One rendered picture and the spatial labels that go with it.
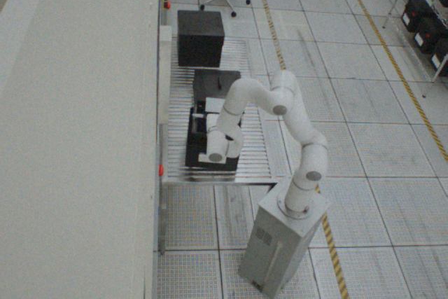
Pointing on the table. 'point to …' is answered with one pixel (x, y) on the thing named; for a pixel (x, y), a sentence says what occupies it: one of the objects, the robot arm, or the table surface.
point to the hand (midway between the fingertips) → (217, 109)
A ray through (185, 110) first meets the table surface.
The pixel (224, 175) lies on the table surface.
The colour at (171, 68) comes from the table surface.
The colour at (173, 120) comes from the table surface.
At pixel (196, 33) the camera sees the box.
